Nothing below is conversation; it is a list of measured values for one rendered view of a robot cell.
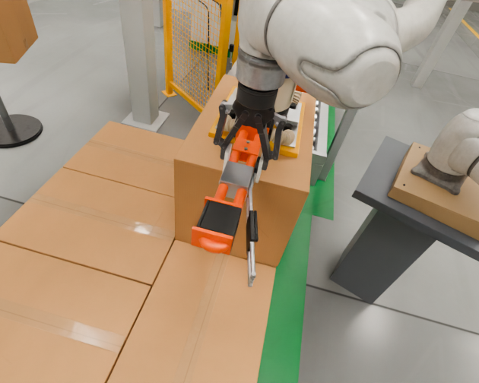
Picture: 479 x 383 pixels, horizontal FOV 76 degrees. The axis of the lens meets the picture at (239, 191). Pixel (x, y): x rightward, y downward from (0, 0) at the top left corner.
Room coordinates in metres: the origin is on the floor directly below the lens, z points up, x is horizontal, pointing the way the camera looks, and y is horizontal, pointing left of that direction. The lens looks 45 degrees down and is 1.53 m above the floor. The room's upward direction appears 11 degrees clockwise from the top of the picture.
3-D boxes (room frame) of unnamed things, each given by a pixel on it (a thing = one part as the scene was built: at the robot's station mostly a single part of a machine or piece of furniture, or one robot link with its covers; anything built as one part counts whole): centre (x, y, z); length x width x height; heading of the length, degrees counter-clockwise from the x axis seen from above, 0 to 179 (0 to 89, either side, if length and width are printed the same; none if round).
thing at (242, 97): (0.54, 0.00, 1.23); 0.08 x 0.07 x 0.09; 84
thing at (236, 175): (0.49, 0.01, 1.07); 0.07 x 0.07 x 0.04; 85
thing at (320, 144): (2.47, -0.49, 0.50); 2.31 x 0.05 x 0.19; 175
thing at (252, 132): (0.71, -0.01, 1.07); 0.10 x 0.08 x 0.06; 85
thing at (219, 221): (0.36, 0.03, 1.07); 0.08 x 0.07 x 0.05; 175
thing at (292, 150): (0.95, -0.12, 0.97); 0.34 x 0.10 x 0.05; 175
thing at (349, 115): (1.86, -0.60, 0.50); 0.07 x 0.07 x 1.00; 85
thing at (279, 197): (0.95, -0.02, 0.74); 0.60 x 0.40 x 0.40; 176
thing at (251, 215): (0.41, -0.04, 1.07); 0.31 x 0.03 x 0.05; 8
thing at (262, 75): (0.54, 0.00, 1.30); 0.09 x 0.09 x 0.06
